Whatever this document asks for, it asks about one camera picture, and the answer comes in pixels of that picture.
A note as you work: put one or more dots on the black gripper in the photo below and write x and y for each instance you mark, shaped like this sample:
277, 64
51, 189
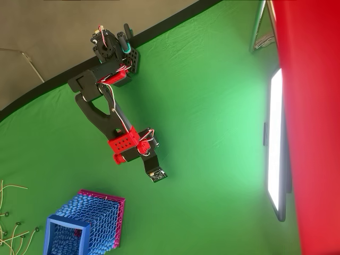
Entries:
153, 142

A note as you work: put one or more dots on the white wire with dark tip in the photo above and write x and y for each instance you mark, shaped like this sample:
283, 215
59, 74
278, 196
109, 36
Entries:
6, 213
18, 224
37, 229
4, 233

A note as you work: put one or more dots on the small camera circuit board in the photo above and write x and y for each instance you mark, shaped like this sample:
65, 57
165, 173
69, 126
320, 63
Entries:
158, 175

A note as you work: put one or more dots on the chrome tube stand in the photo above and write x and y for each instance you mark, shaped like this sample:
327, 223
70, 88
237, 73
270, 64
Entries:
256, 26

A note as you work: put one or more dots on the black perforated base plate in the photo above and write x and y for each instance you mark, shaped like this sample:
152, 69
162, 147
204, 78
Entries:
134, 59

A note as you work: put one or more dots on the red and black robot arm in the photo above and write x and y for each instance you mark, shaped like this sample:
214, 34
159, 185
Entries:
123, 140

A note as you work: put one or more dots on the green cloth mat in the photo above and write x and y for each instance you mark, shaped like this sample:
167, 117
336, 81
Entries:
212, 132

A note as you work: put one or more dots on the blue and magenta mesh basket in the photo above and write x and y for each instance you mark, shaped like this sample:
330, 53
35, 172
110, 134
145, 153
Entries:
101, 212

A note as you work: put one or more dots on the red foreground panel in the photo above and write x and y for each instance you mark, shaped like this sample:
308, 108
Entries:
313, 106

